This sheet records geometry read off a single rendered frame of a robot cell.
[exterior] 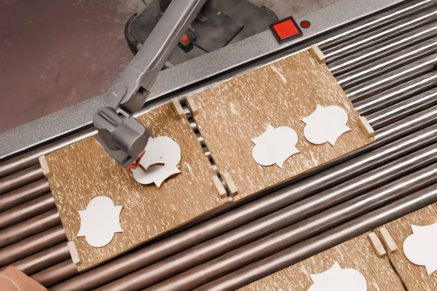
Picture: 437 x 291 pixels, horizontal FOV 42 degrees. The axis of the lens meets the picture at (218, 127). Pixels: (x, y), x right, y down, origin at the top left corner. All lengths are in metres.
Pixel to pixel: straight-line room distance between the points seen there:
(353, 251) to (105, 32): 2.04
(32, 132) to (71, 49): 1.42
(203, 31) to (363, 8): 1.00
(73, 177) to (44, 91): 1.44
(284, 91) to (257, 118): 0.11
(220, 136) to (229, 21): 1.20
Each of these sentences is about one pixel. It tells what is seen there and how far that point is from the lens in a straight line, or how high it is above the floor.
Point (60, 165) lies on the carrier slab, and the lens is 1.61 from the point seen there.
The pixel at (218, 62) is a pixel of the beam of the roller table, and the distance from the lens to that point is 1.71.
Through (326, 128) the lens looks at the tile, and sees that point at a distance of 1.54.
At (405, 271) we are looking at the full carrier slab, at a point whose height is 0.94.
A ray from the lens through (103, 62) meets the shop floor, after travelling 2.98.
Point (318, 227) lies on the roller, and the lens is 1.46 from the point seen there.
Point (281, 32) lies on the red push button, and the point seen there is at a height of 0.93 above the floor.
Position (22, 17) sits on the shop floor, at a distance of 3.34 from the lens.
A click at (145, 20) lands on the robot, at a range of 2.77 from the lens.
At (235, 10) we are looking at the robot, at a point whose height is 0.24.
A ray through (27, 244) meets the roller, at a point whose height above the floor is 0.92.
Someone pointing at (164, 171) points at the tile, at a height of 0.97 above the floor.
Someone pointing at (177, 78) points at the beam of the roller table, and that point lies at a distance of 1.69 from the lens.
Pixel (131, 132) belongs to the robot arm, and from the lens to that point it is 1.23.
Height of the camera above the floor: 2.28
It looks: 59 degrees down
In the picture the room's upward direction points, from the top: 10 degrees counter-clockwise
